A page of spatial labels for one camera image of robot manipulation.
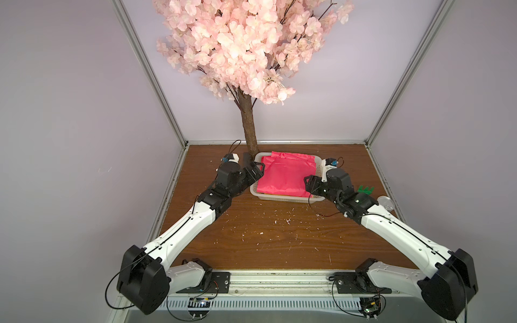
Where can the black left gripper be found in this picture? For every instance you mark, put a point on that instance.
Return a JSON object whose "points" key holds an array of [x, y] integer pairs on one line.
{"points": [[254, 175]]}

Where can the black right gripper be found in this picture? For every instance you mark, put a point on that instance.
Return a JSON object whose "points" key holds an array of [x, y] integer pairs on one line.
{"points": [[316, 185]]}

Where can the pink raincoat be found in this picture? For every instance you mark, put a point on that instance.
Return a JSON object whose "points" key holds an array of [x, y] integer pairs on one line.
{"points": [[284, 174]]}

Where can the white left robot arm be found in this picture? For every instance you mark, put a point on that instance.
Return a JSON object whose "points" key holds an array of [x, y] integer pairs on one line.
{"points": [[164, 250]]}

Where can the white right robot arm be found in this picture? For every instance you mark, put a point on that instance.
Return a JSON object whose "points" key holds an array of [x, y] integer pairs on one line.
{"points": [[444, 279]]}

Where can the green toy rake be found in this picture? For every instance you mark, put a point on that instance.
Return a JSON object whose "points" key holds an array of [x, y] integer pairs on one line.
{"points": [[365, 190]]}

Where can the round metal tin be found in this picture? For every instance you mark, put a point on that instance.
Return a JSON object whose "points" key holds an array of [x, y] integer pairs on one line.
{"points": [[386, 202]]}

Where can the pink cherry blossom tree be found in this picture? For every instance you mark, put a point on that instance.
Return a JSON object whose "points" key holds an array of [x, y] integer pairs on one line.
{"points": [[245, 49]]}

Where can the right controller board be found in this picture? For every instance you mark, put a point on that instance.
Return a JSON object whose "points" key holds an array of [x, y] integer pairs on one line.
{"points": [[370, 307]]}

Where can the controller board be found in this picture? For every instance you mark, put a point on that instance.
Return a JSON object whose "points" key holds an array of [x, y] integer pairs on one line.
{"points": [[370, 307], [199, 307]]}

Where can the left controller board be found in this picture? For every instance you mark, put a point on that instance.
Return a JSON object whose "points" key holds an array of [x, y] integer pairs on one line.
{"points": [[199, 307]]}

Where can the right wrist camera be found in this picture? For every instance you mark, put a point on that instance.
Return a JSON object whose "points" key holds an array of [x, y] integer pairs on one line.
{"points": [[327, 165]]}

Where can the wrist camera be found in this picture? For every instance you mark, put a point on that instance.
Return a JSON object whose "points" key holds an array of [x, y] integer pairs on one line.
{"points": [[231, 157], [327, 165]]}

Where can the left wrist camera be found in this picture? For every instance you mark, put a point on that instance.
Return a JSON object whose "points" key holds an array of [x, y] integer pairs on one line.
{"points": [[231, 157]]}

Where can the aluminium front rail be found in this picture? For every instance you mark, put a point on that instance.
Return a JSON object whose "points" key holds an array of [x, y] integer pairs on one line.
{"points": [[278, 284]]}

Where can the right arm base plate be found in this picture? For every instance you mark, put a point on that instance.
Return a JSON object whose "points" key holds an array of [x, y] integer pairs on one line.
{"points": [[355, 283]]}

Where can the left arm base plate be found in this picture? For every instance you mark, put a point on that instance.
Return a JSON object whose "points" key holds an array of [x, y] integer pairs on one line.
{"points": [[216, 282]]}

